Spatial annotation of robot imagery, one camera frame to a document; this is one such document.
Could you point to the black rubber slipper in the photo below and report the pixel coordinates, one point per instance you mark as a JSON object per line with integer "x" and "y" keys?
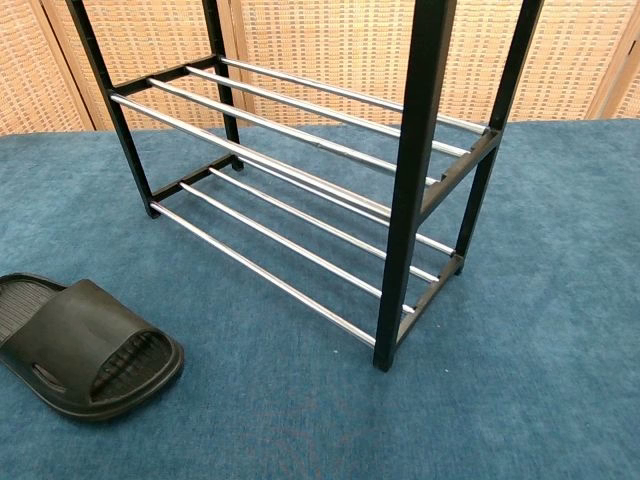
{"x": 65, "y": 315}

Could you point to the blue fabric table cover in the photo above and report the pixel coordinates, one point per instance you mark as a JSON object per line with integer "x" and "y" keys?
{"x": 250, "y": 410}

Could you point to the black shoe rack frame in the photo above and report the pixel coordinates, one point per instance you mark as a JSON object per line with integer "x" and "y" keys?
{"x": 422, "y": 150}

